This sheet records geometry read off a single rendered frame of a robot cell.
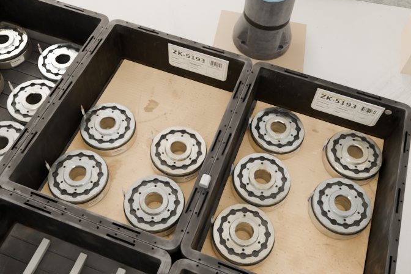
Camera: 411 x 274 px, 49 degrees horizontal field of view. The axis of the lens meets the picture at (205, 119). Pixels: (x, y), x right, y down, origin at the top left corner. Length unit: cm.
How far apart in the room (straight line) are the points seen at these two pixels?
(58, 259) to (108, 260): 8
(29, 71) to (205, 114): 38
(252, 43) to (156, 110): 34
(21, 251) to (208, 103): 43
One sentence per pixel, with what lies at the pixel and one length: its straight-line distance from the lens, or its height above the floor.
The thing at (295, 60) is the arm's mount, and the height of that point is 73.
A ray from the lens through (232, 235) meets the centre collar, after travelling 74.
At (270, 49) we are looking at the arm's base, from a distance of 112.
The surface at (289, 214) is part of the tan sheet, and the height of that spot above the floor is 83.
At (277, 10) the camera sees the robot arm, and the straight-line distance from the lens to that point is 106.
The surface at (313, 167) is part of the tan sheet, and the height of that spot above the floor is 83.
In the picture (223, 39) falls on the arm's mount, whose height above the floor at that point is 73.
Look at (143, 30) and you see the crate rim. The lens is 91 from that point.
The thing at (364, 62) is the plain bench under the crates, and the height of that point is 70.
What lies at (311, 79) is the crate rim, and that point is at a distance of 85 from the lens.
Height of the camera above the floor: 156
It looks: 55 degrees down
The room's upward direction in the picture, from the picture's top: 4 degrees clockwise
